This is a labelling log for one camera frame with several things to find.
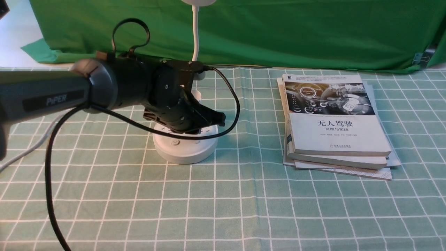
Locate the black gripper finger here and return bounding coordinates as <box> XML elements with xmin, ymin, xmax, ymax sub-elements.
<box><xmin>200</xmin><ymin>107</ymin><xmax>226</xmax><ymax>127</ymax></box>

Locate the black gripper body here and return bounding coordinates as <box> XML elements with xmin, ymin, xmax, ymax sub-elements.
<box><xmin>143</xmin><ymin>87</ymin><xmax>210</xmax><ymax>135</ymax></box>

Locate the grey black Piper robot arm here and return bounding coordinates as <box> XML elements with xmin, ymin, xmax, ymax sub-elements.
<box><xmin>0</xmin><ymin>57</ymin><xmax>225</xmax><ymax>159</ymax></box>

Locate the top book white cover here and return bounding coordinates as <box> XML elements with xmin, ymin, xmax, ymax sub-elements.
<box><xmin>282</xmin><ymin>74</ymin><xmax>392</xmax><ymax>157</ymax></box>

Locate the green checked tablecloth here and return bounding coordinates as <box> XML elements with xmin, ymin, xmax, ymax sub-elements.
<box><xmin>0</xmin><ymin>67</ymin><xmax>446</xmax><ymax>251</ymax></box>

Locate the bottom thin booklet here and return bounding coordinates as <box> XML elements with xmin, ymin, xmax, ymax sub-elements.
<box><xmin>278</xmin><ymin>84</ymin><xmax>401</xmax><ymax>181</ymax></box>

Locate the green backdrop cloth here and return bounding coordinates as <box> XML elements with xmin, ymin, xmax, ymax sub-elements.
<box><xmin>22</xmin><ymin>0</ymin><xmax>446</xmax><ymax>73</ymax></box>

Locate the dark object top left corner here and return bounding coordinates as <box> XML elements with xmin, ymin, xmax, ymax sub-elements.
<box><xmin>0</xmin><ymin>0</ymin><xmax>10</xmax><ymax>19</ymax></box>

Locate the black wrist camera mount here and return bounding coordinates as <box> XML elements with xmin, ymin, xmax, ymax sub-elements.
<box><xmin>162</xmin><ymin>59</ymin><xmax>206</xmax><ymax>91</ymax></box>

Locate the grey lamp power cord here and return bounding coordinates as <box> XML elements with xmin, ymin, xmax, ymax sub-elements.
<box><xmin>0</xmin><ymin>112</ymin><xmax>67</xmax><ymax>173</ymax></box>

